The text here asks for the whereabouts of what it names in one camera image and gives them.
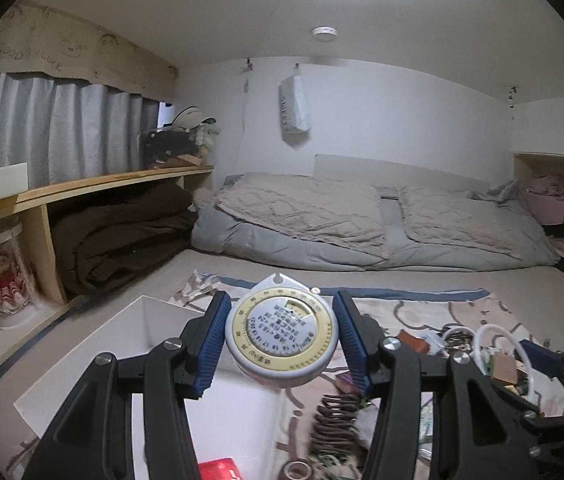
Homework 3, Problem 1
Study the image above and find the white plastic ring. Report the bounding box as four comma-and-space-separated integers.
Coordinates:
472, 324, 538, 403

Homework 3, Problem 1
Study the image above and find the red disposable gloves packet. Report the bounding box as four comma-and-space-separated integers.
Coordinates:
198, 457, 243, 480

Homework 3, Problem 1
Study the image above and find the round yellow tape measure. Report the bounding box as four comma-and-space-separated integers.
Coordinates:
224, 273, 338, 389

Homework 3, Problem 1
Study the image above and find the brown soap box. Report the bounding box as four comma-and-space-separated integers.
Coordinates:
490, 353, 517, 386

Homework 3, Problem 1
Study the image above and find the white bowl of clips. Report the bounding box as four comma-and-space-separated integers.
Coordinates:
440, 326, 475, 356

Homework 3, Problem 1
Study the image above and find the brown leather pouch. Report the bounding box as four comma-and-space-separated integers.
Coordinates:
396, 330, 430, 354

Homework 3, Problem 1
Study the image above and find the grey duvet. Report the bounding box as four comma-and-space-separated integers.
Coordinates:
192, 174, 559, 272

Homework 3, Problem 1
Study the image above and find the brown coiled hair clip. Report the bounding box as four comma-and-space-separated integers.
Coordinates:
308, 393, 361, 458

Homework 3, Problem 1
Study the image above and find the white cardboard shoe box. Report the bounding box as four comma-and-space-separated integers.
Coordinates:
15, 292, 282, 479

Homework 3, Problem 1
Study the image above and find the patterned pink white blanket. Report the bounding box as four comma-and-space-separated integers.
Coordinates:
6, 268, 564, 480

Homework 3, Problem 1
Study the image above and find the pink clothes pile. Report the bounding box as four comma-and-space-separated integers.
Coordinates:
523, 174, 564, 226

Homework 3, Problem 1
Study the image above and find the doll in red dress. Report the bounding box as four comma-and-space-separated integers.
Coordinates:
0, 254, 32, 316

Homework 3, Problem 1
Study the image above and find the right beige quilted pillow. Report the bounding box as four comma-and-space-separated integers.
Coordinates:
397, 185, 548, 259

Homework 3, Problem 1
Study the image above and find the beige quilted pillow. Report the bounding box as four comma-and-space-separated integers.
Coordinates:
397, 185, 548, 259
216, 174, 386, 257

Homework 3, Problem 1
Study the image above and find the brown tape roll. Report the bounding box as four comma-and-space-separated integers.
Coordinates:
278, 458, 314, 480

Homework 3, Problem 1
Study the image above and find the dark brown folded blanket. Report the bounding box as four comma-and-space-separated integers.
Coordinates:
49, 180, 197, 295

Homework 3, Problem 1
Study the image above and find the wooden shelf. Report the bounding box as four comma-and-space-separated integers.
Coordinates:
0, 166, 212, 366

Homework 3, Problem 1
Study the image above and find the left beige quilted pillow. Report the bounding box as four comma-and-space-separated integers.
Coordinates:
216, 174, 386, 257

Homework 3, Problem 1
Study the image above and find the grey curtain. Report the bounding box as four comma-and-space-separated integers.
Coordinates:
0, 74, 160, 188

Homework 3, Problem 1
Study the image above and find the white cap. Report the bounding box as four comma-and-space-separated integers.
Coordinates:
168, 106, 217, 130

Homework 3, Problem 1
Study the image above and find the white hanging bag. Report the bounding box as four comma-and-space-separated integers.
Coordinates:
279, 75, 311, 134

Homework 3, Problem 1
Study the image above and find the ceiling smoke detector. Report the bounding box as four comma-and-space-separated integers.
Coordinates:
311, 26, 338, 42

